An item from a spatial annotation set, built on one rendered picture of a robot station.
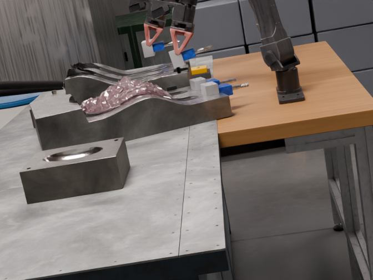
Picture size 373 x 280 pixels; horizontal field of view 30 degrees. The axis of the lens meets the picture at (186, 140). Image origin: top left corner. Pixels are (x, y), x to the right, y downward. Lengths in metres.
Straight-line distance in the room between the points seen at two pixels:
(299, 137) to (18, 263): 0.83
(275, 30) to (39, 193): 0.84
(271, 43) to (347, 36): 2.22
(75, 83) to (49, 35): 2.95
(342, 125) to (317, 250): 1.24
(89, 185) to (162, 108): 0.44
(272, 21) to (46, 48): 3.30
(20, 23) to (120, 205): 3.88
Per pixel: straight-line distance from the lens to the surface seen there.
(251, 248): 2.99
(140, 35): 6.62
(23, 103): 4.18
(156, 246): 1.11
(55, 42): 5.08
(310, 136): 1.74
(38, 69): 5.14
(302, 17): 4.08
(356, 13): 4.14
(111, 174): 1.41
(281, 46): 1.95
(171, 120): 1.80
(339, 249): 2.88
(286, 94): 1.96
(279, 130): 1.71
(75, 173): 1.42
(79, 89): 2.15
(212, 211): 1.20
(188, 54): 2.15
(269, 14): 1.95
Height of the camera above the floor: 1.23
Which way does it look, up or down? 15 degrees down
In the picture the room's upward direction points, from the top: 11 degrees counter-clockwise
